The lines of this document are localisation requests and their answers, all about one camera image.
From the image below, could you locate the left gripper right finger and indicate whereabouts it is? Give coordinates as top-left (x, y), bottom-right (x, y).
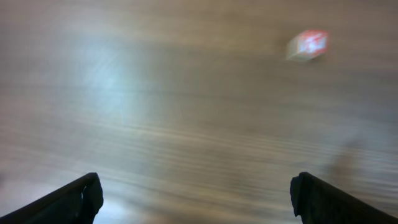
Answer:
top-left (290, 172), bottom-right (397, 224)

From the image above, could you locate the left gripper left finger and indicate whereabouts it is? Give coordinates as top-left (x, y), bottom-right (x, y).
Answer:
top-left (1, 172), bottom-right (104, 224)

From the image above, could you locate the red V letter block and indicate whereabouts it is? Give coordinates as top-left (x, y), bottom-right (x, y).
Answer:
top-left (286, 30), bottom-right (329, 62)

